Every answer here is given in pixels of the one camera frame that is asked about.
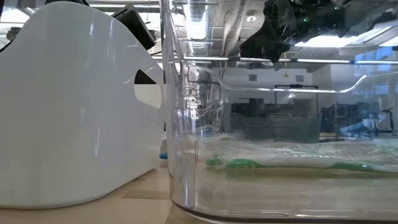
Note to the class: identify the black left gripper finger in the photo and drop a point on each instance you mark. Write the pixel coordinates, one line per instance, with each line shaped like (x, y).
(144, 79)

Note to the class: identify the white plastic bin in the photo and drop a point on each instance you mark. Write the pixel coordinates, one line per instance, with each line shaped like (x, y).
(62, 124)

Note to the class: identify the teal plastic bin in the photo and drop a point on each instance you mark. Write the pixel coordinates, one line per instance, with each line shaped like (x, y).
(280, 127)

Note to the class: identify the green white toothbrush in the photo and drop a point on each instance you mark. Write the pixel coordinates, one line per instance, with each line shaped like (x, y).
(242, 163)

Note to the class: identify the black ceiling-hung device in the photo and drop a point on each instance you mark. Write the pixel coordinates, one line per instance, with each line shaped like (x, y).
(13, 32)

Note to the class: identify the grey horizontal rail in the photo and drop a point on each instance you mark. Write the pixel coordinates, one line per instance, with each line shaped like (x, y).
(326, 61)

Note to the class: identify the silver ventilation duct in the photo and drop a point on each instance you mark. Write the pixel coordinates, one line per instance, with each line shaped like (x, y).
(199, 28)

